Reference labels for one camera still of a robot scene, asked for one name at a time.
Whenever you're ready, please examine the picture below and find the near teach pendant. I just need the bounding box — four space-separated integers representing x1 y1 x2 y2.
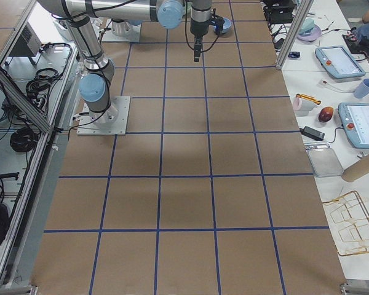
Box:
338 103 369 149

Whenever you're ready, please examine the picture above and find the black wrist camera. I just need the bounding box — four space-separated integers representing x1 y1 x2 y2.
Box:
211 8 224 36

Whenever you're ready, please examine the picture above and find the cardboard tube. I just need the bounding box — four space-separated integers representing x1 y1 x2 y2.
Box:
341 154 369 182

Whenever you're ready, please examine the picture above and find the teach pendant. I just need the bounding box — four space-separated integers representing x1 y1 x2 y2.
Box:
315 45 366 79
338 103 369 149

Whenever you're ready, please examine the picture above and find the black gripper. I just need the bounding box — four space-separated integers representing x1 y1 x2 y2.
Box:
190 17 210 63

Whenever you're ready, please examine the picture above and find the red mango fruit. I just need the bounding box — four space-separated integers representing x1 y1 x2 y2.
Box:
318 106 334 122

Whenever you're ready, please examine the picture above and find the teal sponge block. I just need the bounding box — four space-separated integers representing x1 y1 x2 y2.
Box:
298 18 315 35

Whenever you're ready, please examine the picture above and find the purple plate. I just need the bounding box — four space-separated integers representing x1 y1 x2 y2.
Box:
296 25 322 42

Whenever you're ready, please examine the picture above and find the pink cup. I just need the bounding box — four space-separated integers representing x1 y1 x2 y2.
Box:
292 97 317 112

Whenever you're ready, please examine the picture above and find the yellow brass tool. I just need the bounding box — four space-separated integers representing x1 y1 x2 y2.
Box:
295 93 321 106

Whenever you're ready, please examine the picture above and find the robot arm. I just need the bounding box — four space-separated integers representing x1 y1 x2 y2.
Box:
39 1 187 127

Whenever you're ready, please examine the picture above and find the small black blue device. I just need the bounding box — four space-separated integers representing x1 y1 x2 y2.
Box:
288 51 301 59

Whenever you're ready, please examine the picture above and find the black power adapter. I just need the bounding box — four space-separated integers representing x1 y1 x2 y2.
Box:
300 126 325 141

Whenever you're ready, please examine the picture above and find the far teach pendant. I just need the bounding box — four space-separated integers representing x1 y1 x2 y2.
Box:
315 45 366 79

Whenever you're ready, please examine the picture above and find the gold wire rack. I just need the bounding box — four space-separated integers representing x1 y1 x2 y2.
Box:
322 191 369 257

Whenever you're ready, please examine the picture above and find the aluminium frame post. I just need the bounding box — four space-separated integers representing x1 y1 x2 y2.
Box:
276 0 314 70

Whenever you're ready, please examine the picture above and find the light blue cup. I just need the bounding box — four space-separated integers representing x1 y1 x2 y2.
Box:
354 78 369 99

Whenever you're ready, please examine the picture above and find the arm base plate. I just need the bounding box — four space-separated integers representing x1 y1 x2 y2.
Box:
100 18 142 42
76 96 130 136

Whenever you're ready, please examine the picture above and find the metal tray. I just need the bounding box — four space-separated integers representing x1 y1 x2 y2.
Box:
307 147 343 178

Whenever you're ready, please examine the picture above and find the blue bowl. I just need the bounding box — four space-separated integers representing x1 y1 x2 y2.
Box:
214 17 232 35

